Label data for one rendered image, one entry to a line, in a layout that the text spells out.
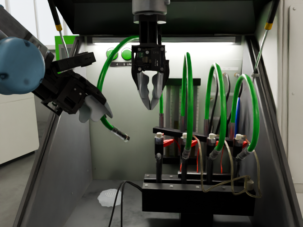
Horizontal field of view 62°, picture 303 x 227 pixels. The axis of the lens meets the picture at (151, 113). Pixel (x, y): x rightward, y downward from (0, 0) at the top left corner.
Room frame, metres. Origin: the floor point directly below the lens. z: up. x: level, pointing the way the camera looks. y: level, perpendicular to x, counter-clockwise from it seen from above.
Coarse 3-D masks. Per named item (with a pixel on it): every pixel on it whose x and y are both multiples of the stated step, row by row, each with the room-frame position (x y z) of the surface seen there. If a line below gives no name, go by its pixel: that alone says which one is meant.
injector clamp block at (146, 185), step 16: (144, 176) 0.79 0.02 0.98; (176, 176) 0.78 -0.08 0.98; (144, 192) 0.70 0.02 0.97; (160, 192) 0.70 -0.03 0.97; (176, 192) 0.70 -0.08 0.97; (192, 192) 0.69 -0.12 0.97; (208, 192) 0.69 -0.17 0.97; (224, 192) 0.69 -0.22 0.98; (144, 208) 0.70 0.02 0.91; (160, 208) 0.70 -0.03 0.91; (176, 208) 0.70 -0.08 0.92; (192, 208) 0.69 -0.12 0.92; (208, 208) 0.69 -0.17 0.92; (224, 208) 0.69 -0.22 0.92; (240, 208) 0.68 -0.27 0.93; (192, 224) 0.69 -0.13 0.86; (208, 224) 0.69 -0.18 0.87
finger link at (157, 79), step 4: (156, 76) 0.60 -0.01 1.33; (160, 76) 0.60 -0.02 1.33; (152, 80) 0.60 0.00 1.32; (156, 80) 0.60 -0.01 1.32; (160, 80) 0.60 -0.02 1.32; (156, 84) 0.60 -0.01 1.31; (160, 84) 0.60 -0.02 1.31; (156, 88) 0.58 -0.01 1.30; (160, 88) 0.60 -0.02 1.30; (152, 92) 0.60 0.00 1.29; (156, 92) 0.56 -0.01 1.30; (160, 92) 0.60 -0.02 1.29; (152, 96) 0.60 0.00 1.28; (156, 96) 0.56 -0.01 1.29; (160, 96) 0.60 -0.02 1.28; (152, 100) 0.60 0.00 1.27; (156, 100) 0.60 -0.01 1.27; (152, 104) 0.60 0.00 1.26; (152, 108) 0.60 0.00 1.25
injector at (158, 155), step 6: (162, 138) 0.74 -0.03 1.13; (156, 144) 0.74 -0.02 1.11; (162, 144) 0.74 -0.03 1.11; (156, 150) 0.74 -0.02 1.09; (162, 150) 0.74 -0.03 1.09; (156, 156) 0.72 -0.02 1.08; (162, 156) 0.74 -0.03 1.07; (156, 162) 0.74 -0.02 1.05; (156, 168) 0.74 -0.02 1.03; (156, 174) 0.74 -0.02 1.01; (156, 180) 0.74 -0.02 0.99
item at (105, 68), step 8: (128, 40) 0.73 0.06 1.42; (136, 40) 0.78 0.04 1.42; (120, 48) 0.70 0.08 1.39; (112, 56) 0.66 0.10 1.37; (104, 64) 0.64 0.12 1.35; (104, 72) 0.63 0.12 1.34; (160, 104) 0.94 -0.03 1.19; (160, 112) 0.94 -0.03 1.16; (104, 120) 0.62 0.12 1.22; (112, 128) 0.65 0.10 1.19
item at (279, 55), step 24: (288, 0) 0.83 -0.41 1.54; (264, 24) 0.92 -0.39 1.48; (288, 24) 0.81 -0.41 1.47; (264, 48) 0.90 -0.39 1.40; (288, 48) 0.79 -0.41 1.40; (264, 72) 0.88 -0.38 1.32; (288, 72) 0.77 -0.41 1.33; (288, 96) 0.75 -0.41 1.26; (288, 120) 0.73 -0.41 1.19; (288, 144) 0.72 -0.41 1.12
